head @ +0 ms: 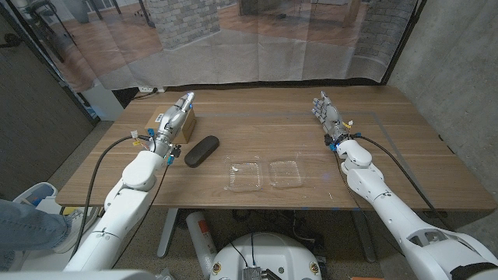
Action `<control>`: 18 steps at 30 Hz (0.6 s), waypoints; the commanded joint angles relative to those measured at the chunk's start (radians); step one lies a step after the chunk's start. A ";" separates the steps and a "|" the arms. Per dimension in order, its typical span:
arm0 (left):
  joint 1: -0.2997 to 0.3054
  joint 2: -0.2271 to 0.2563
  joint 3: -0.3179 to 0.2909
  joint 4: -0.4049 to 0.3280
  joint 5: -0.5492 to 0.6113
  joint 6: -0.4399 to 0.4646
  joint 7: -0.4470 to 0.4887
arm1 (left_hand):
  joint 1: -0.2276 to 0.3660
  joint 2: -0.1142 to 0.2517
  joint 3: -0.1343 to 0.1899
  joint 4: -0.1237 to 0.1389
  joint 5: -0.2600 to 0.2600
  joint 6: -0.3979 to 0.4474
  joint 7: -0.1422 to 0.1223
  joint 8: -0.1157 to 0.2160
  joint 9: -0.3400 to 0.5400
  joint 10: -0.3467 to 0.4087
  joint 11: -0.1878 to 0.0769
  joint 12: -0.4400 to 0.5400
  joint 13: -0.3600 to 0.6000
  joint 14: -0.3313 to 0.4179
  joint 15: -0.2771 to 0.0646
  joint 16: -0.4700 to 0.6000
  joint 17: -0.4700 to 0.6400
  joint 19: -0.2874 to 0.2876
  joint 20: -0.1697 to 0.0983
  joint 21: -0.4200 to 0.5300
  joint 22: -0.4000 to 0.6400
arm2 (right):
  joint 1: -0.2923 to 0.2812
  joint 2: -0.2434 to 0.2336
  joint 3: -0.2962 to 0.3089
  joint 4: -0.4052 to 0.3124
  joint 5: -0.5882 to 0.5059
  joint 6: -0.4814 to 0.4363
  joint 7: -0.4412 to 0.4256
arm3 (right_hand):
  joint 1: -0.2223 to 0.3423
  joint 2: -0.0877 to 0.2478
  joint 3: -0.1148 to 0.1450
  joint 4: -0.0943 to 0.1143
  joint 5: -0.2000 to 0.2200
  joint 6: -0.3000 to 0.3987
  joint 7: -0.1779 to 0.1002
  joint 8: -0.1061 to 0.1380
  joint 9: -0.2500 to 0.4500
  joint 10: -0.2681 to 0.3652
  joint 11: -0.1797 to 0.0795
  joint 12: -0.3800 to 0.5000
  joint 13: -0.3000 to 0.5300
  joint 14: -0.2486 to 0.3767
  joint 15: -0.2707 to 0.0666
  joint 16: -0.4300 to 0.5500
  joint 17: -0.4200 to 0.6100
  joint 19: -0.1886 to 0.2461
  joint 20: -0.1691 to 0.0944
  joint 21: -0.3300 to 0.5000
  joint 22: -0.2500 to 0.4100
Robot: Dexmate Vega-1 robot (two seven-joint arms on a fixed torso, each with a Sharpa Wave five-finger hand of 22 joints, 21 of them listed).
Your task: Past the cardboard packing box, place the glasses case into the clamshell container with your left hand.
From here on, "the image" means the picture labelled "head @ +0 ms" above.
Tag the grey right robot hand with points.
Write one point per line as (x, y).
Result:
(330, 118)

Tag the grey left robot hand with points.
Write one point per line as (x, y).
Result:
(171, 122)

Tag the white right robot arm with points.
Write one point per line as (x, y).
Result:
(389, 210)

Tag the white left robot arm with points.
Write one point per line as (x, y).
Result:
(124, 202)

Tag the cardboard packing box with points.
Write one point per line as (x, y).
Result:
(186, 126)

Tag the clear plastic clamshell container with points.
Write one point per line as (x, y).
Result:
(264, 175)

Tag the white power strip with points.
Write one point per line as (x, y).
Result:
(149, 89)

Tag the printed room backdrop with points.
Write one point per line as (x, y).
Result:
(233, 50)

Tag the white table leg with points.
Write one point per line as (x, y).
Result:
(167, 233)

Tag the white roll with orange label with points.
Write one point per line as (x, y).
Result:
(202, 241)

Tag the grey table leg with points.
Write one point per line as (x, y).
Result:
(363, 237)

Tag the white shoe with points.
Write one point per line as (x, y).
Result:
(79, 223)

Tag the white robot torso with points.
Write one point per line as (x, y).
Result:
(268, 253)

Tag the white bin with blue contents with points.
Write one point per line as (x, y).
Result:
(37, 192)

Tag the person leg in jeans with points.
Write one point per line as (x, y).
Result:
(27, 229)

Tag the black backdrop frame pole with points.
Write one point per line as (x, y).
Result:
(404, 40)

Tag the grey perforated wall panel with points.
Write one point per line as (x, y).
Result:
(35, 128)

